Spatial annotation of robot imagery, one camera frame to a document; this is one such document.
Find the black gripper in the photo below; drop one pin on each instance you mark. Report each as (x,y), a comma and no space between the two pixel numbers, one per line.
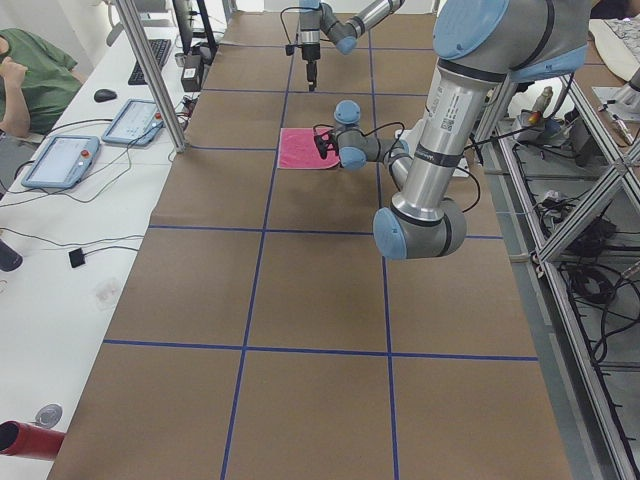
(329,142)
(309,52)

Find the pink and grey towel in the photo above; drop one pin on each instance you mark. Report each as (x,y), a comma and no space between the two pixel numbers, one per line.
(297,151)

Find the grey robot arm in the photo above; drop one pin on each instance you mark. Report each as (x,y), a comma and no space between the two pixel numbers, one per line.
(316,18)
(479,44)

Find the black power adapter box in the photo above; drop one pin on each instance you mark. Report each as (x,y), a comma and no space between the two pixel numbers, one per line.
(192,73)

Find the black monitor stand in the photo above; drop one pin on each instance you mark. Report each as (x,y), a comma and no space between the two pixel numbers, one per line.
(185,15)

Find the far teach pendant tablet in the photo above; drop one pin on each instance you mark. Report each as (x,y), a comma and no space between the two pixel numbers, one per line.
(136,124)

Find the teach pendant tablet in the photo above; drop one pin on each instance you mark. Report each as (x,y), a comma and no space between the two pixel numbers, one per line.
(136,124)
(63,162)

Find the black computer mouse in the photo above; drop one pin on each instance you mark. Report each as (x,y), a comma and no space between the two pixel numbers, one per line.
(104,95)

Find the near teach pendant tablet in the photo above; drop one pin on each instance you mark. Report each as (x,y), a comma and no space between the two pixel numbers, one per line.
(63,162)

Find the small black square device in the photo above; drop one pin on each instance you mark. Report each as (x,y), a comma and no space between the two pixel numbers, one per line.
(77,257)

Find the seated person green shirt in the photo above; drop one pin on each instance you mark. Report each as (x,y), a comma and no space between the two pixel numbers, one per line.
(38,82)

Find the round metal disc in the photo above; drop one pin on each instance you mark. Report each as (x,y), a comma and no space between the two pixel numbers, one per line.
(49,416)

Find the red cylinder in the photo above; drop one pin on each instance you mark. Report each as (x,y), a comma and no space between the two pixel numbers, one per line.
(29,441)

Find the aluminium frame post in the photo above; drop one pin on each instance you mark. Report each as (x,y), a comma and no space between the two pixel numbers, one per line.
(141,48)

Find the aluminium frame rail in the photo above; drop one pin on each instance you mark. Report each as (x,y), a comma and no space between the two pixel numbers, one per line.
(576,189)

